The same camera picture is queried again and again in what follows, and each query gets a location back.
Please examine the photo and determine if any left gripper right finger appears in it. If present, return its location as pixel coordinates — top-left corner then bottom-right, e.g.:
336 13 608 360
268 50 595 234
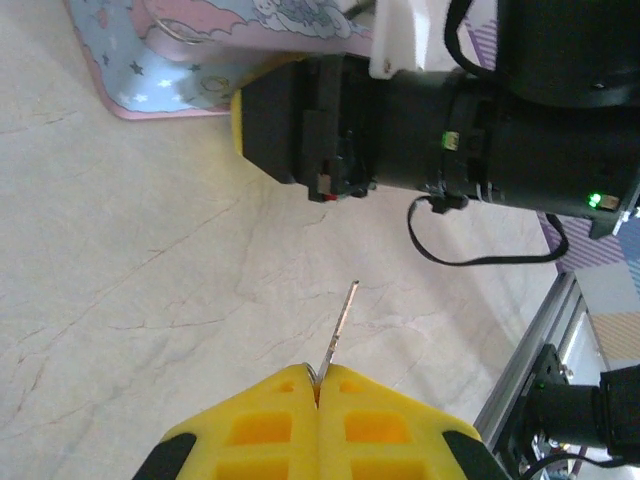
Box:
317 363 507 480

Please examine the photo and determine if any right aluminium side rail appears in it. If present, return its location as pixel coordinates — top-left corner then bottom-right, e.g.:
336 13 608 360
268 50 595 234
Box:
474 272 594 480

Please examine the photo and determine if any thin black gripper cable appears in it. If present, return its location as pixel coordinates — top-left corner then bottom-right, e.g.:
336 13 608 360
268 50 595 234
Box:
407 194 570 266

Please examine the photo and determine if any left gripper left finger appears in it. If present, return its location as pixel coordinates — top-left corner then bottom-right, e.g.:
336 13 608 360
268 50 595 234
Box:
142 363 321 480

